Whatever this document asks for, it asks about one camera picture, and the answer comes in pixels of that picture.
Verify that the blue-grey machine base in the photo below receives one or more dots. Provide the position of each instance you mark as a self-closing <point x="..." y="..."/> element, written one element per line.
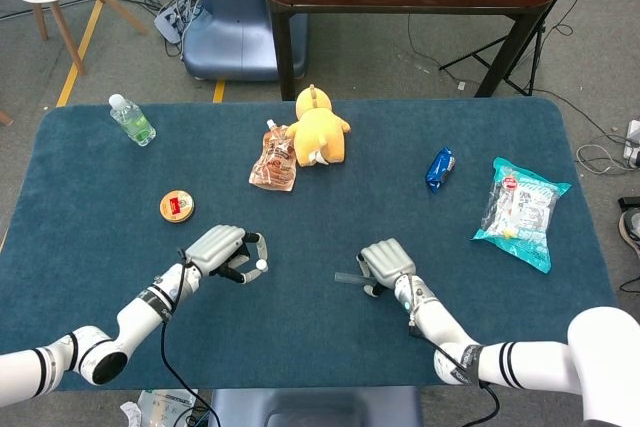
<point x="235" y="32"/>

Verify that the clear plastic bag with papers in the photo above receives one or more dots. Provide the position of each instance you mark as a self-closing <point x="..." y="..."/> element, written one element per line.
<point x="160" y="404"/>

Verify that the small white cap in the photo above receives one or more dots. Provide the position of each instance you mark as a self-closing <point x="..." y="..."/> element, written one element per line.
<point x="260" y="264"/>

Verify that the black tripod stand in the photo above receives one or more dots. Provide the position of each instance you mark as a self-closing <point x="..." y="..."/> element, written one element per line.
<point x="520" y="54"/>

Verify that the clear glass test tube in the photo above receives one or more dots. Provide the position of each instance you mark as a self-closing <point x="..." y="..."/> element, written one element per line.
<point x="350" y="278"/>

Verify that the teal clear snack bag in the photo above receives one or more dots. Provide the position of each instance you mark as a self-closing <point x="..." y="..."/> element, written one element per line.
<point x="520" y="212"/>

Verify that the yellow plush toy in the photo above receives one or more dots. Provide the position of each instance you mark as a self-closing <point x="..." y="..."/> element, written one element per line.
<point x="320" y="137"/>

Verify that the orange spout pouch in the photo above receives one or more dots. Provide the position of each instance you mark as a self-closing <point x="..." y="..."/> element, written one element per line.
<point x="275" y="162"/>

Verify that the blue snack packet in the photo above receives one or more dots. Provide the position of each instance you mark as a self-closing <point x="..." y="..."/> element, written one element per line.
<point x="440" y="169"/>

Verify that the clear green-label water bottle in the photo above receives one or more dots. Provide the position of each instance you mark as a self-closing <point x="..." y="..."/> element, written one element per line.
<point x="135" y="124"/>

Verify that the blue table mat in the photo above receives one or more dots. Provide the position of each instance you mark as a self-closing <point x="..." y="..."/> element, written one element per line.
<point x="300" y="327"/>

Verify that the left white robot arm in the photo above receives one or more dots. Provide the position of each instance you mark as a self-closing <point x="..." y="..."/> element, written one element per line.
<point x="140" y="317"/>

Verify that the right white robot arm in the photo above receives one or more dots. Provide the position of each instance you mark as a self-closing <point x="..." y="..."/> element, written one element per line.
<point x="500" y="357"/>

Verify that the round yellow-lid tin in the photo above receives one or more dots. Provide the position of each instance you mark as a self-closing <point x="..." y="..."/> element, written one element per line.
<point x="177" y="206"/>

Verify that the grey sneaker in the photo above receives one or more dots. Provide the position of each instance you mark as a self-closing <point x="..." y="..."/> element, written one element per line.
<point x="631" y="229"/>

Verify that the grey robot torso base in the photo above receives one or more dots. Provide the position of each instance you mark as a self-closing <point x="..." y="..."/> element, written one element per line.
<point x="315" y="407"/>

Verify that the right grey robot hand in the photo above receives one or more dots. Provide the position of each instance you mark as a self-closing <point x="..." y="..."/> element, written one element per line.
<point x="387" y="262"/>

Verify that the white power strip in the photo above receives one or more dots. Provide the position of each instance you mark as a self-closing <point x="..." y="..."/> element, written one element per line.
<point x="634" y="142"/>

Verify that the grey floor power strip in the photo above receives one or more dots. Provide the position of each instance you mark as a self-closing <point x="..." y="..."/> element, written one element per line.
<point x="170" y="22"/>

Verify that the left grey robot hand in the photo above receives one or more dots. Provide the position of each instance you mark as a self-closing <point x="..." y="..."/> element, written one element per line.
<point x="217" y="244"/>

